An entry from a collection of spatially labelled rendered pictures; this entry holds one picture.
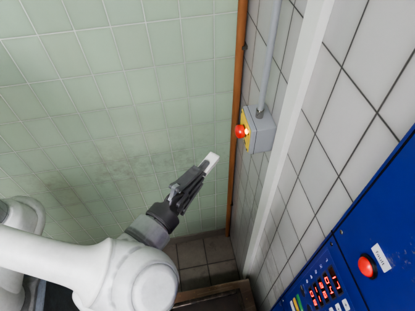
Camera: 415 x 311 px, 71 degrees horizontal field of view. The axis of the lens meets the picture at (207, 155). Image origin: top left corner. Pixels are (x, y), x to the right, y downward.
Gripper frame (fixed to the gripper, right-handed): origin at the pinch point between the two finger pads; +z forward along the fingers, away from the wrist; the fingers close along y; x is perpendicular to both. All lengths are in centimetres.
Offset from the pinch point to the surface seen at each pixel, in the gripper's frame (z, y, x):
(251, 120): 15.5, -5.0, 3.7
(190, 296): -17, 88, -1
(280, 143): 11.0, -6.7, 14.1
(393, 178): -9.4, -33.3, 32.8
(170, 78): 23.8, 1.3, -32.0
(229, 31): 38.1, -13.2, -17.8
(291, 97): 11.3, -20.8, 13.7
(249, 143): 12.5, 0.6, 5.2
